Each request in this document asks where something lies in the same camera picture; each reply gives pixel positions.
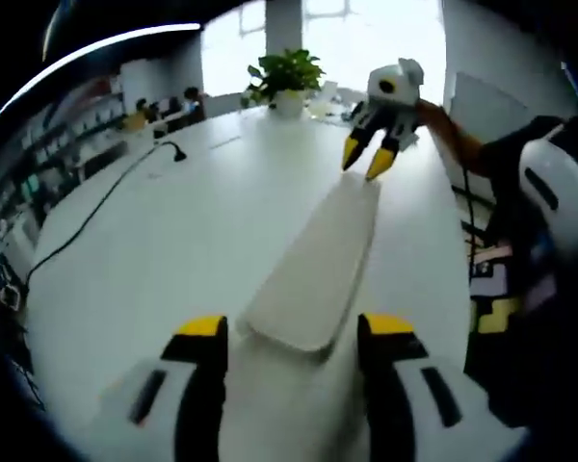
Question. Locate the white worn device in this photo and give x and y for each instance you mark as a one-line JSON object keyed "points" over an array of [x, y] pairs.
{"points": [[568, 178]]}

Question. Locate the green potted plant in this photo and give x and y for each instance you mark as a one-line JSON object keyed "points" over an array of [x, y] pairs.
{"points": [[289, 72]]}

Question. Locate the shelf with white boxes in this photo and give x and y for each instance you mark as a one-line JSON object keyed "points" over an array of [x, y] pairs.
{"points": [[43, 144]]}

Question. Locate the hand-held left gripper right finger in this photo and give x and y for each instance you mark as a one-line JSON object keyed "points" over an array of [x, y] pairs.
{"points": [[390, 385]]}

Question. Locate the straight ceiling light strip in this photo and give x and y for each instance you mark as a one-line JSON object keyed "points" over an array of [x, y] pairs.
{"points": [[101, 48]]}

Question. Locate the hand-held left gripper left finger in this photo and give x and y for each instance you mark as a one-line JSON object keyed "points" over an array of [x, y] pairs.
{"points": [[202, 385]]}

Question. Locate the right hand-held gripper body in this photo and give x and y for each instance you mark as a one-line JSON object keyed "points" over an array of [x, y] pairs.
{"points": [[400, 96]]}

